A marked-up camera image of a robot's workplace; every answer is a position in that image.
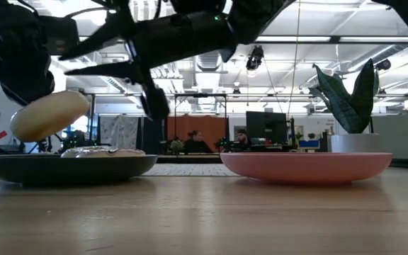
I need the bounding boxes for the small potted plant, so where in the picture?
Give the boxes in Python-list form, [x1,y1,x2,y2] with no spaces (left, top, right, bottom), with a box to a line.
[170,138,186,154]

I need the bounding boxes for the green snake plant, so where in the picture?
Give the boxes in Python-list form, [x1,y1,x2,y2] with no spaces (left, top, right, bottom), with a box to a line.
[309,58,381,135]

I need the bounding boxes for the pink bowl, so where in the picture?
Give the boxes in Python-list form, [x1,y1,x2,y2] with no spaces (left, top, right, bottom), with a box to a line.
[220,152,394,184]

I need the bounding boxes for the grey patterned partition panel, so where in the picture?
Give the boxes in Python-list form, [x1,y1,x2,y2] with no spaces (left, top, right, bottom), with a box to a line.
[99,115,140,152]

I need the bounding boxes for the white plant pot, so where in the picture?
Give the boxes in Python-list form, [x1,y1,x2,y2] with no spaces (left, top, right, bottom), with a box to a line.
[331,133,381,154]

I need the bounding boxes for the grey woven mat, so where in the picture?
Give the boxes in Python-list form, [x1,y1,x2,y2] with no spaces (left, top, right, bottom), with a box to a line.
[142,163,239,177]

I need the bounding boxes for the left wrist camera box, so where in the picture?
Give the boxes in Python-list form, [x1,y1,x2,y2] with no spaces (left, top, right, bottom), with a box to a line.
[40,16,81,57]

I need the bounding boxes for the person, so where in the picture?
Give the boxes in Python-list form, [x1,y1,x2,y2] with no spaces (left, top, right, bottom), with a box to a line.
[232,127,261,152]
[183,130,214,154]

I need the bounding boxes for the black computer monitor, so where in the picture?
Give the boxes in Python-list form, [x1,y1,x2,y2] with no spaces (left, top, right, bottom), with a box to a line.
[245,110,289,145]

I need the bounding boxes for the thin hanging cable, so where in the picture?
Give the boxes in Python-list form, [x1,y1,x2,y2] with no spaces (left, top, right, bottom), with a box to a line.
[287,0,302,120]

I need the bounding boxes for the black ceiling spot lamp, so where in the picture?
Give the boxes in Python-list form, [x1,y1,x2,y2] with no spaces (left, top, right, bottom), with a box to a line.
[375,58,392,72]

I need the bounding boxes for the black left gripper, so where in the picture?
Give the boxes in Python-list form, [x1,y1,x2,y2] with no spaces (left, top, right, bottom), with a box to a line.
[0,16,55,107]

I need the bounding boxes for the grey partition wall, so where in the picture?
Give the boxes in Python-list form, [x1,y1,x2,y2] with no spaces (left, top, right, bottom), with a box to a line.
[372,115,408,160]

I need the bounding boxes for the black overhead light bar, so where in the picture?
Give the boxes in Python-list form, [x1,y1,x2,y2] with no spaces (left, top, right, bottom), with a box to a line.
[255,34,408,45]

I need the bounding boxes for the black overhead camera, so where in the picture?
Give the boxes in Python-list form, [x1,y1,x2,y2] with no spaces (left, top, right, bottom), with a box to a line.
[245,45,265,72]

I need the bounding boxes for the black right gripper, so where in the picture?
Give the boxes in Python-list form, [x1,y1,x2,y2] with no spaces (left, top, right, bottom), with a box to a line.
[58,6,237,120]

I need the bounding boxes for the silver ventilation duct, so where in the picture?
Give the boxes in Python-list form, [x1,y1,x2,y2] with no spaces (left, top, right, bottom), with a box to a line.
[195,52,225,72]

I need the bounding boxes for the black bowl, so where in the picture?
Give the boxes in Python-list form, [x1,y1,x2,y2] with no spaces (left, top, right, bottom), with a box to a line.
[0,153,159,186]

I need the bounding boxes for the black partition panel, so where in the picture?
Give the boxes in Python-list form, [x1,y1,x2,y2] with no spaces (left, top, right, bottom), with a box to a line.
[142,118,168,154]

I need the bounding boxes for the thin camera cable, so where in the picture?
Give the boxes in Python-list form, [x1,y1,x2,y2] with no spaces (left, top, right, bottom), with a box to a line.
[262,59,284,114]

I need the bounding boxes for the orange partition panel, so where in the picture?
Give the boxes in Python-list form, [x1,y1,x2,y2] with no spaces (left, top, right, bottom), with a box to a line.
[166,115,230,154]

